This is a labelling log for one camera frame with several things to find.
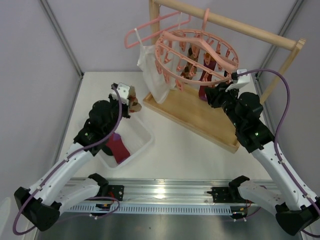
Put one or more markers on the pink clothes hanger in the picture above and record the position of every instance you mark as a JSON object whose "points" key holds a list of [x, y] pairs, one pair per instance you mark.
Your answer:
{"points": [[155, 33]]}

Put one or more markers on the white plastic basket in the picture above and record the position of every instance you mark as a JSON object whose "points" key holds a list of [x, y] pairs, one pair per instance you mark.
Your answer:
{"points": [[136, 136]]}

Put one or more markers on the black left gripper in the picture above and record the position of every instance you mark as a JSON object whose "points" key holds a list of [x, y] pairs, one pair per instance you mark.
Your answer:
{"points": [[125, 108]]}

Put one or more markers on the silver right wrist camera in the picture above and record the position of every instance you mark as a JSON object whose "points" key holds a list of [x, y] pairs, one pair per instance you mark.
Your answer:
{"points": [[239, 79]]}

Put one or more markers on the white slotted cable duct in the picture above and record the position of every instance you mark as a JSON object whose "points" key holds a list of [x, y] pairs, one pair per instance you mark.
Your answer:
{"points": [[160, 209]]}

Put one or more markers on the aluminium mounting rail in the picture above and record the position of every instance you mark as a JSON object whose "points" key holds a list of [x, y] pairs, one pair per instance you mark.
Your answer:
{"points": [[167, 191]]}

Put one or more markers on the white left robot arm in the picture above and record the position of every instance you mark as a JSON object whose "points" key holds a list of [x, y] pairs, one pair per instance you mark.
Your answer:
{"points": [[45, 201]]}

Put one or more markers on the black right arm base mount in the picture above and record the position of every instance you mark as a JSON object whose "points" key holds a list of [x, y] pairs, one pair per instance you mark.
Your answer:
{"points": [[224, 195]]}

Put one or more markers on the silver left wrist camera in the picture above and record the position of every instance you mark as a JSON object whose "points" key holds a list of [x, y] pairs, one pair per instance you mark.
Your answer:
{"points": [[122, 91]]}

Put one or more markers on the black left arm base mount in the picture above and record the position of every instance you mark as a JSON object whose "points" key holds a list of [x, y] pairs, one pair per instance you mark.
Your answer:
{"points": [[116, 191]]}

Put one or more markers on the magenta striped sock yellow cuff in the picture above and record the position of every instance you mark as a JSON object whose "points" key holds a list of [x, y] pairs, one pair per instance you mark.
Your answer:
{"points": [[116, 148]]}

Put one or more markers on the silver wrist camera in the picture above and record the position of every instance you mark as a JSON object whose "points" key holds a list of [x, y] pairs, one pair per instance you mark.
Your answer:
{"points": [[239, 79], [122, 91]]}

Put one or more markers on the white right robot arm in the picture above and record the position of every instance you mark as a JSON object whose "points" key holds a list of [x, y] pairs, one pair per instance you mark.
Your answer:
{"points": [[295, 207]]}

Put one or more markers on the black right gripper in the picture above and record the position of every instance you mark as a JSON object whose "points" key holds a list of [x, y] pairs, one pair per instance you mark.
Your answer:
{"points": [[215, 94]]}

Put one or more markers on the wooden clothes rack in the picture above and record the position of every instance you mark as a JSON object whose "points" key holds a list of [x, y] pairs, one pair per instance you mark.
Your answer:
{"points": [[184, 107]]}

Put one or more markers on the white camisole top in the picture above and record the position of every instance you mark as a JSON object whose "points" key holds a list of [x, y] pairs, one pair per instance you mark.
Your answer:
{"points": [[155, 82]]}

